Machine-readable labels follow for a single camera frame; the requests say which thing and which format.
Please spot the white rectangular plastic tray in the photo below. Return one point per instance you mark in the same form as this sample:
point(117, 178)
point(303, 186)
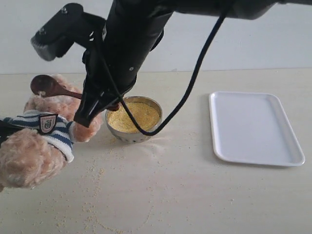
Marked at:
point(253, 128)

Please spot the beige teddy bear striped sweater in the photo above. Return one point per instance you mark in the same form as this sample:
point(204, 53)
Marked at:
point(41, 148)

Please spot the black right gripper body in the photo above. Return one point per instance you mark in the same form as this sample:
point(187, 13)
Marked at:
point(120, 46)

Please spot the dark red wooden spoon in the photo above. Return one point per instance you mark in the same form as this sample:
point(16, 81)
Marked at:
point(54, 94)

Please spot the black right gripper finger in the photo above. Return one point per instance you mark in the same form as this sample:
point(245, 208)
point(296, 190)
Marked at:
point(94, 103)

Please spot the steel bowl of yellow millet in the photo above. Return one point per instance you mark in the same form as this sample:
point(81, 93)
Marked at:
point(147, 113)

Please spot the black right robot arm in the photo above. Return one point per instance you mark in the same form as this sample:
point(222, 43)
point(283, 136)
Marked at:
point(237, 9)

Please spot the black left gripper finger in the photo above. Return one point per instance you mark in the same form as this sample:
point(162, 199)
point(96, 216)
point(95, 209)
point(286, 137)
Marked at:
point(6, 130)

